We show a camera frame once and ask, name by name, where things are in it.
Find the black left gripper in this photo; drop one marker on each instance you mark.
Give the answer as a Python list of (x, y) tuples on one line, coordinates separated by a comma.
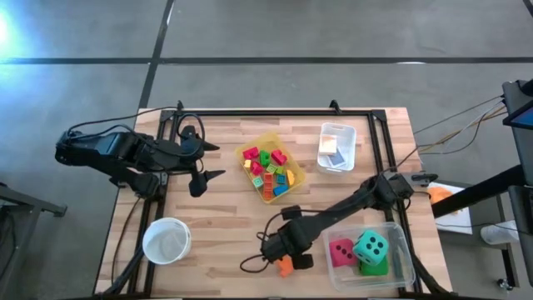
[(189, 156)]

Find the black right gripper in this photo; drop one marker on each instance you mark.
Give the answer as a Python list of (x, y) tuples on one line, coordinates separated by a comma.
[(287, 241)]

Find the orange brick with round disc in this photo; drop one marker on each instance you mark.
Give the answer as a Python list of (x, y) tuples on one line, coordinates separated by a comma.
[(285, 266)]

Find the pink red foam die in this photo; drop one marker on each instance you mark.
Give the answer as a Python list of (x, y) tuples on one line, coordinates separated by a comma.
[(340, 252)]

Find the yellow square toy brick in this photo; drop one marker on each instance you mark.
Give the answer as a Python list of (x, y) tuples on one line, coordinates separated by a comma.
[(247, 163)]

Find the yellow translucent plastic bin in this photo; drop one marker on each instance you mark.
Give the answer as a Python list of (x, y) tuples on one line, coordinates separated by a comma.
[(245, 143)]

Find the red stepped toy brick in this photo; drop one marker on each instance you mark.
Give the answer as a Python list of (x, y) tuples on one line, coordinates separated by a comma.
[(250, 153), (257, 168)]

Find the orange red toy brick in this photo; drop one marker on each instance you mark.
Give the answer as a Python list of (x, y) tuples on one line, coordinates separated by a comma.
[(268, 187)]

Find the blue square toy brick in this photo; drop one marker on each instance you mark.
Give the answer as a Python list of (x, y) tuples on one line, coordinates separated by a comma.
[(281, 179), (258, 182)]

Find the yellow orange long brick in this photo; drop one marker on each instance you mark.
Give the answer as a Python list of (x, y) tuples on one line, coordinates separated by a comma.
[(290, 177)]

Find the small green toy brick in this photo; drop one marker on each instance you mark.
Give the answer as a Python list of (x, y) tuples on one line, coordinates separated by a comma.
[(280, 170)]

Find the bright green toy brick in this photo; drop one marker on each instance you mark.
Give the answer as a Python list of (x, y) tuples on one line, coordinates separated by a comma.
[(265, 158)]

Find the light green square brick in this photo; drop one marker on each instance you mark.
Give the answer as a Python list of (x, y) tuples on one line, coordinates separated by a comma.
[(271, 168)]

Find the teal foam die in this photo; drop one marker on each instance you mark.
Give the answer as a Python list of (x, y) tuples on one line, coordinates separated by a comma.
[(370, 248)]

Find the green foam die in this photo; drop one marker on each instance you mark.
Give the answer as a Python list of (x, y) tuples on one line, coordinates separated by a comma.
[(375, 270)]

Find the white round bucket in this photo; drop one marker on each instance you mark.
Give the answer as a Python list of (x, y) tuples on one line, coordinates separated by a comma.
[(166, 241)]

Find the blue playing card deck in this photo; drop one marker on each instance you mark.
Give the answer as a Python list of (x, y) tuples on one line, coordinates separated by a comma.
[(338, 159)]

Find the clear plastic container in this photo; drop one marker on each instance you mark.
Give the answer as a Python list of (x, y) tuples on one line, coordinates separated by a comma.
[(404, 237)]

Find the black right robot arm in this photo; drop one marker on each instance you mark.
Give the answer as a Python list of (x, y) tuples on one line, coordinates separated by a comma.
[(354, 202)]

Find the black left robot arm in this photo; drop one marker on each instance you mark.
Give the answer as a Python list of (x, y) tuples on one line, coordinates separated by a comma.
[(116, 152)]

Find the white plastic bin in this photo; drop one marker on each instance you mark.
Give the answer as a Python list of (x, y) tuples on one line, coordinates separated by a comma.
[(350, 129)]

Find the orange object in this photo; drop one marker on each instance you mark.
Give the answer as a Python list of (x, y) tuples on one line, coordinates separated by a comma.
[(439, 195)]

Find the white paper sheet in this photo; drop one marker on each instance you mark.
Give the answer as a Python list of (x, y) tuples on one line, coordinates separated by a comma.
[(458, 221)]

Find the grey furniture leg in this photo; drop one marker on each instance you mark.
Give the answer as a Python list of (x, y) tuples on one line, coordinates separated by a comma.
[(29, 203)]

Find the black slanted bar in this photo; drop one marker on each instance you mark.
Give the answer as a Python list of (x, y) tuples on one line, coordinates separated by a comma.
[(479, 191)]

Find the white shoe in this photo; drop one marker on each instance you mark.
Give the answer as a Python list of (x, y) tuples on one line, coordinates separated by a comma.
[(497, 233)]

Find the caster wheel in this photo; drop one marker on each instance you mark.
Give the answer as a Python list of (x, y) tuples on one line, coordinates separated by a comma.
[(504, 284)]

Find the black stand leg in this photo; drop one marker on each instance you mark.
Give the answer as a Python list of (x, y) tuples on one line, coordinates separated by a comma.
[(510, 262)]

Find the black equipment stand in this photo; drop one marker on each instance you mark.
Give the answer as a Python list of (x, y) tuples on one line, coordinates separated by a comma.
[(518, 146)]

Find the blue screen tablet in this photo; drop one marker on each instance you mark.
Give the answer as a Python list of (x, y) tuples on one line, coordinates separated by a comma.
[(524, 118)]

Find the black frame bracket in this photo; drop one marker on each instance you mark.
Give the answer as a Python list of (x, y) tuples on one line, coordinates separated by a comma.
[(180, 105), (334, 106)]

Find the black metal frame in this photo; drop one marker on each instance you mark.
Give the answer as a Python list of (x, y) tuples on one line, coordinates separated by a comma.
[(250, 112)]

